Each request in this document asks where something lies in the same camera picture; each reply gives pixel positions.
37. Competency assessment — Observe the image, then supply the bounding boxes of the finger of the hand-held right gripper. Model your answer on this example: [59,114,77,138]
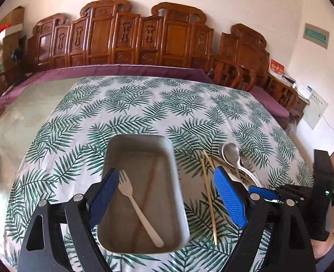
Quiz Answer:
[249,185,281,202]
[272,184,308,202]

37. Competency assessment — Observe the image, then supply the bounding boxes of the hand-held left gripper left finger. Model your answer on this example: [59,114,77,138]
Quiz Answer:
[17,168,120,272]

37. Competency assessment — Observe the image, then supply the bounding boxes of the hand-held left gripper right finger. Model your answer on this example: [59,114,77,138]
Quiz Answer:
[214,167,317,272]

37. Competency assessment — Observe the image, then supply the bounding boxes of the bamboo chopstick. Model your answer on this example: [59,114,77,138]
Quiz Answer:
[200,158,218,246]

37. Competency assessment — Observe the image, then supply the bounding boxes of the white plastic spoon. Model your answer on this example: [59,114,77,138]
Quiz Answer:
[237,164,263,188]

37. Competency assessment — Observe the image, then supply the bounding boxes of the white plastic fork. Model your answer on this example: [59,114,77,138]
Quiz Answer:
[118,170,165,248]

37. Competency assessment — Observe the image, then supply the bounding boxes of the dark wooden chopstick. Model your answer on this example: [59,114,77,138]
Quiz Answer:
[133,159,159,251]

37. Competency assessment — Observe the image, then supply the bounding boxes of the metal spoon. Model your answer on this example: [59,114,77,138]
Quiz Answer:
[222,143,241,180]

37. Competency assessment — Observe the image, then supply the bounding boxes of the rectangular metal tray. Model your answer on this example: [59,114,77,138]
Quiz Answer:
[97,134,191,254]

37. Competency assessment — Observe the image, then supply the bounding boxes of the person's right forearm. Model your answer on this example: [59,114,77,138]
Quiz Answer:
[311,232,334,261]

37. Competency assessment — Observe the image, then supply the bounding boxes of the white and blue box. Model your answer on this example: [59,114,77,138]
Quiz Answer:
[295,84,315,100]

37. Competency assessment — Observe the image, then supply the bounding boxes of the leaf print tablecloth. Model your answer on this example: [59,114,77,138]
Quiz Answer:
[4,75,315,272]

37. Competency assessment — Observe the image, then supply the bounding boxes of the wooden armchair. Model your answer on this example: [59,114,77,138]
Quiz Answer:
[208,55,259,92]
[258,73,299,112]

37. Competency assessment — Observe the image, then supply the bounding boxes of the red gift box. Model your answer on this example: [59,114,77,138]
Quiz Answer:
[269,59,285,76]

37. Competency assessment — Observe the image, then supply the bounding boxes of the purple cloth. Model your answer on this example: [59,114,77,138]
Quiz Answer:
[0,64,291,117]

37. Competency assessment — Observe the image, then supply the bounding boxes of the short carved wooden bench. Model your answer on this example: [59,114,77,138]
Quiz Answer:
[220,24,271,78]

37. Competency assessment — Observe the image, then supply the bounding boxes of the long carved wooden bench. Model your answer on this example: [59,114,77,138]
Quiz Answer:
[26,1,216,72]

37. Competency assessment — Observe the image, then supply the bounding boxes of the dark standing fan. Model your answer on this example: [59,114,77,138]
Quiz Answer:
[11,47,26,83]

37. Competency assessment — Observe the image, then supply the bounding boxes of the brown cardboard box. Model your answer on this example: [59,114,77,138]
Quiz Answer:
[0,6,25,28]

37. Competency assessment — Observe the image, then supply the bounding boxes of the white wall panel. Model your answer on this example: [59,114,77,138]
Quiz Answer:
[301,89,329,130]

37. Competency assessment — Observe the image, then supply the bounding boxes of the green wall sign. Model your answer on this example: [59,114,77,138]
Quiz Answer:
[303,22,331,50]

